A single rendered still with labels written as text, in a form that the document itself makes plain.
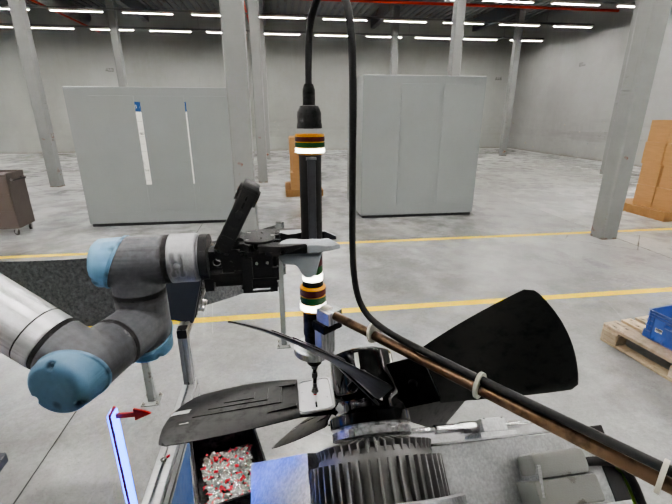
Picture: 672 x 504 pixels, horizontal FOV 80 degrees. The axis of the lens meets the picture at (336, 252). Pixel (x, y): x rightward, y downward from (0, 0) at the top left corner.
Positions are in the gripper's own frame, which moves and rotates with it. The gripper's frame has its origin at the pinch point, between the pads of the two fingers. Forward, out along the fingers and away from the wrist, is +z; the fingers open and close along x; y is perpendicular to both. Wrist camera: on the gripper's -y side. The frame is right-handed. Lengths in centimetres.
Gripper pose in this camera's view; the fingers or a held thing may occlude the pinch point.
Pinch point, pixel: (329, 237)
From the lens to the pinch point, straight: 64.0
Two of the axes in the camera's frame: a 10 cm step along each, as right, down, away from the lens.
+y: 0.1, 9.5, 3.2
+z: 9.9, -0.5, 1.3
